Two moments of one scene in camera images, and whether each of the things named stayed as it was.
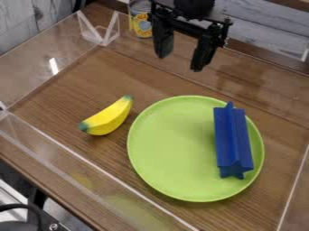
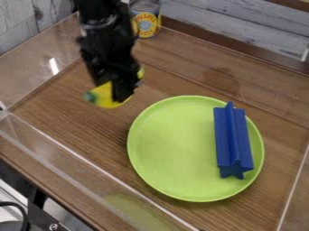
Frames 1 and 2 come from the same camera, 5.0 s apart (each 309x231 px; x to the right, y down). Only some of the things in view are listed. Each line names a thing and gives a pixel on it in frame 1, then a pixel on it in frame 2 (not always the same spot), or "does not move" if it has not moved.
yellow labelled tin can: (139, 23) does not move
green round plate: (171, 145) does not move
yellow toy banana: (104, 122) -> (102, 95)
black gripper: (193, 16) -> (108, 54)
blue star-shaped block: (234, 152) does not move
